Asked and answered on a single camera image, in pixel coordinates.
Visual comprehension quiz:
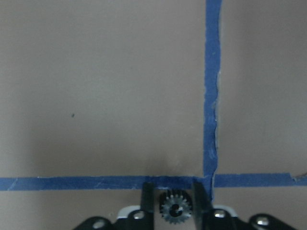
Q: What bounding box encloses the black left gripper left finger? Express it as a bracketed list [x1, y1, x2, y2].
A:
[140, 182, 154, 213]

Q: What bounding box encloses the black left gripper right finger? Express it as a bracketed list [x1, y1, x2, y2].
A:
[192, 181, 213, 230]

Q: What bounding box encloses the small black bearing gear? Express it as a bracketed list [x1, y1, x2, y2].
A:
[159, 189, 193, 224]

